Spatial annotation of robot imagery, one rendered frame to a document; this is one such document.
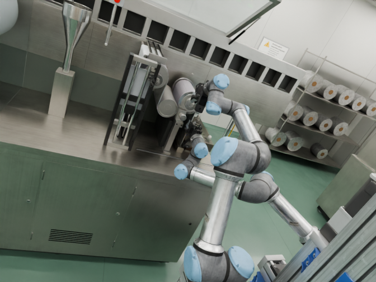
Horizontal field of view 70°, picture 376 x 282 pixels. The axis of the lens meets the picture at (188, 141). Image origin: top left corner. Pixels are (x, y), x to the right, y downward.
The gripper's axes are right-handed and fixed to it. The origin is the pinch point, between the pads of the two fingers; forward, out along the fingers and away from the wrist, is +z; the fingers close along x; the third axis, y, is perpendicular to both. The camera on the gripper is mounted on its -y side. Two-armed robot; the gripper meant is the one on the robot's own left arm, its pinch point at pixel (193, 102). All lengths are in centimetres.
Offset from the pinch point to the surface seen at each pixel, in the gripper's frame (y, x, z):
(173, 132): -17.3, 4.6, 14.1
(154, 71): 4.0, 29.3, -15.0
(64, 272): -116, 46, 59
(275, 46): 203, -190, 182
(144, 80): -0.4, 32.5, -10.3
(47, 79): 3, 85, 46
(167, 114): -7.6, 10.9, 12.2
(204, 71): 32.9, -11.8, 20.8
